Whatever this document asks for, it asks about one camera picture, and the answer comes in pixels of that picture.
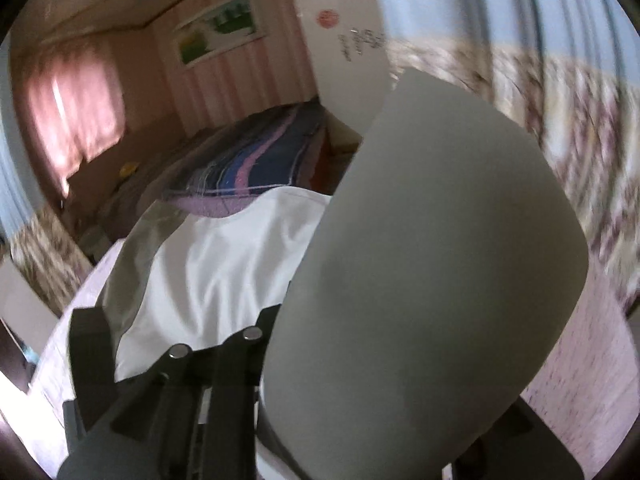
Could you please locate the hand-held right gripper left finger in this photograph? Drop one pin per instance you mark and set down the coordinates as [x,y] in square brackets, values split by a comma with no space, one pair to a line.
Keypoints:
[235,385]

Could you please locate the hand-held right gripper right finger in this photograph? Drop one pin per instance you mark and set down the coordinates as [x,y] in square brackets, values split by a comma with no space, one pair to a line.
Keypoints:
[525,445]

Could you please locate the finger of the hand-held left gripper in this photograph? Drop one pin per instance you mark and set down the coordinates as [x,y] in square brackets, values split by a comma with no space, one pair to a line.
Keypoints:
[92,360]

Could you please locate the grey and white large garment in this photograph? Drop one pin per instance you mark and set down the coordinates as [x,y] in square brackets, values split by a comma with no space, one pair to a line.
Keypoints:
[425,260]

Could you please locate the pink table cover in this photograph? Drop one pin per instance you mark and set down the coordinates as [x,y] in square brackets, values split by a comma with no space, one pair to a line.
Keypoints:
[575,375]

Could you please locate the floral curtain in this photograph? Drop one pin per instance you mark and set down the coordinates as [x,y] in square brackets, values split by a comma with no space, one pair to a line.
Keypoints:
[575,110]
[40,250]

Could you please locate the bed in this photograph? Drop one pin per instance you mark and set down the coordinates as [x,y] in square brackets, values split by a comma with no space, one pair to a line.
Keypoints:
[150,185]

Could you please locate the yellow object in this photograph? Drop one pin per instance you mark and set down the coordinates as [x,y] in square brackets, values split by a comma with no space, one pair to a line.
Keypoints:
[128,169]

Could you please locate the striped blue purple blanket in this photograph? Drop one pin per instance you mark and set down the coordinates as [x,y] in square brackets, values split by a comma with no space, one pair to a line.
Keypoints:
[260,165]

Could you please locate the pink window curtain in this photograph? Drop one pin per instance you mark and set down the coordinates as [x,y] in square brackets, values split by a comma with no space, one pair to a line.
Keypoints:
[75,110]

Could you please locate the green landscape wall picture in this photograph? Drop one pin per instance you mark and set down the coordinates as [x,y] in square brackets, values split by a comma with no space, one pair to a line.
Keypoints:
[220,27]

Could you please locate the round red wall sticker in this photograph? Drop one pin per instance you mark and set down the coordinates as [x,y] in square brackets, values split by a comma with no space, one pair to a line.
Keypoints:
[327,19]

